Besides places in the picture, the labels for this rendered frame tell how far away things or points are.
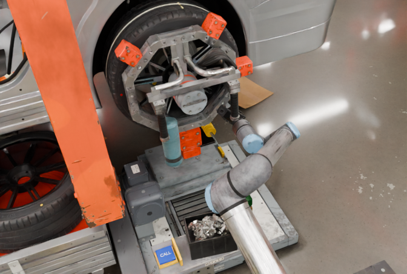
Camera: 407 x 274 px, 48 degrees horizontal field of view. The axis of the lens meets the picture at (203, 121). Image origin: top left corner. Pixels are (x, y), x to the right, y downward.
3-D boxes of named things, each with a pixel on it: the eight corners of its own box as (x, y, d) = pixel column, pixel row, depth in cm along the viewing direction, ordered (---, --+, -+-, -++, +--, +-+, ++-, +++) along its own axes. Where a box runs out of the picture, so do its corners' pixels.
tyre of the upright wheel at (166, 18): (245, 30, 247) (145, -31, 208) (264, 50, 230) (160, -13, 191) (179, 122, 268) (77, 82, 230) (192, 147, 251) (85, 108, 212)
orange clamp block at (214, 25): (211, 33, 212) (221, 16, 209) (218, 40, 206) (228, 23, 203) (199, 28, 208) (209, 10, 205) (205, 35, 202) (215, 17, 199)
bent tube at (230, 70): (218, 53, 211) (217, 33, 205) (235, 73, 197) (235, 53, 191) (183, 62, 207) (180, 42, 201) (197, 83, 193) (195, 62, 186)
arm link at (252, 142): (255, 157, 217) (241, 150, 211) (244, 142, 226) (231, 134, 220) (268, 143, 215) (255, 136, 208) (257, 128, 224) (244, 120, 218)
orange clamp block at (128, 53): (138, 47, 203) (122, 38, 198) (143, 56, 197) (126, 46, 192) (130, 59, 205) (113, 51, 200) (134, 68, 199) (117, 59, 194)
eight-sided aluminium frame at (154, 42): (232, 109, 243) (229, 16, 209) (237, 116, 238) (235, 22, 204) (134, 137, 230) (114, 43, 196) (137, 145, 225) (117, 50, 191)
